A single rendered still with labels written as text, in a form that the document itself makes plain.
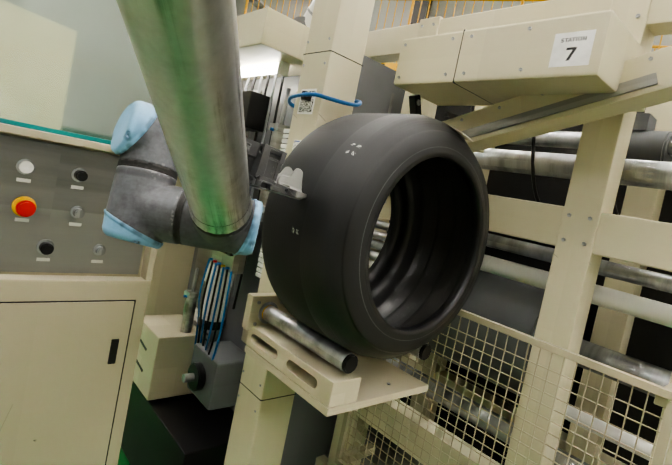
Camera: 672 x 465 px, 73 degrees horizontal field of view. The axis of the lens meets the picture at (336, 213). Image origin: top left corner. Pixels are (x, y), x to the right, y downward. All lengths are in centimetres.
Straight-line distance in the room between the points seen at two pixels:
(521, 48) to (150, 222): 97
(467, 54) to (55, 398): 146
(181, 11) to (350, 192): 61
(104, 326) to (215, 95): 112
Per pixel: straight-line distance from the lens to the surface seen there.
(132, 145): 74
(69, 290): 140
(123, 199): 74
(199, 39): 37
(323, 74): 135
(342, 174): 91
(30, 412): 152
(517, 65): 128
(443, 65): 141
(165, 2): 34
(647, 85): 129
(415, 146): 99
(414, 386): 130
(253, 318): 129
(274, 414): 152
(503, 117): 141
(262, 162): 84
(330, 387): 105
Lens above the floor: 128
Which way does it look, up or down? 3 degrees down
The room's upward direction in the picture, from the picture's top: 12 degrees clockwise
